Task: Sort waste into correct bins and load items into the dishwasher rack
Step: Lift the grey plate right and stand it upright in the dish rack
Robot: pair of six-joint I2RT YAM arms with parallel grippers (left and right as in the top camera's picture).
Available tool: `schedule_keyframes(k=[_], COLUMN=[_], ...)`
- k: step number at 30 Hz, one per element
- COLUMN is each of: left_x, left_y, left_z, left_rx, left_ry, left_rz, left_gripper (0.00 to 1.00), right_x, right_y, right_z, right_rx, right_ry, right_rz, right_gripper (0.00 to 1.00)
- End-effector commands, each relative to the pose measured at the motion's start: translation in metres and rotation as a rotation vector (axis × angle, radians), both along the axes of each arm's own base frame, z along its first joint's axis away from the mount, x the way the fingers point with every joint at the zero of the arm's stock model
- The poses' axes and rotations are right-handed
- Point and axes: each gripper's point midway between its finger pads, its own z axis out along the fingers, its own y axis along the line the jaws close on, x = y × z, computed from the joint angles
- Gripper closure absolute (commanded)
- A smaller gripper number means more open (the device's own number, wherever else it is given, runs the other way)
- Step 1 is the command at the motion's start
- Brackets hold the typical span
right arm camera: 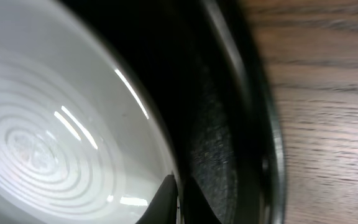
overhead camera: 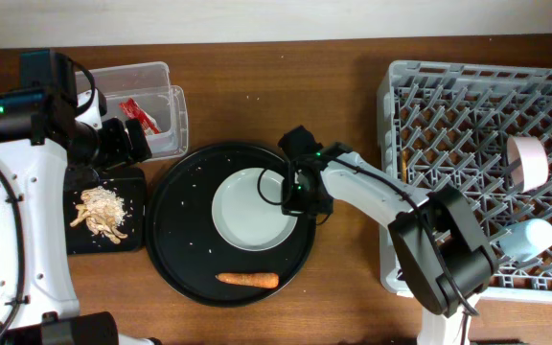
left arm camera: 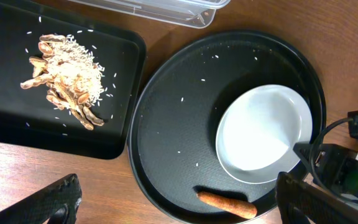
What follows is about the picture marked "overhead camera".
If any red wrapper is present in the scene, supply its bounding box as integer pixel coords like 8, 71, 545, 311
119, 98, 161, 135

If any light grey plate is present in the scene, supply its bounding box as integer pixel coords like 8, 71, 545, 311
212, 168, 297, 251

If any food scraps and rice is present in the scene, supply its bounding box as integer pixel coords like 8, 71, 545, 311
69, 187, 128, 244

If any orange carrot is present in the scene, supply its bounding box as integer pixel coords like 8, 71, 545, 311
216, 273, 280, 289

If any light blue cup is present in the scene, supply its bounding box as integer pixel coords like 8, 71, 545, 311
498, 218, 552, 263

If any pink bowl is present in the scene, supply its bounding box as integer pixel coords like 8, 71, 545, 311
506, 136, 549, 193

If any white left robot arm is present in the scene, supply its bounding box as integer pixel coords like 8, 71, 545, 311
0, 86, 150, 344

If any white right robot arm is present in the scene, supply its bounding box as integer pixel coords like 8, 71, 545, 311
280, 143, 497, 344

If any grey dishwasher rack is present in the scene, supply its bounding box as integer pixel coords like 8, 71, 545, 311
377, 60, 552, 304

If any clear plastic bin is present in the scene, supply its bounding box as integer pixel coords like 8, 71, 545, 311
77, 61, 189, 161

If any black rectangular tray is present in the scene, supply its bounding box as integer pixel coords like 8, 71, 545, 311
63, 168, 147, 255

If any round black tray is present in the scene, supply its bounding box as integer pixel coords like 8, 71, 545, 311
145, 142, 316, 307

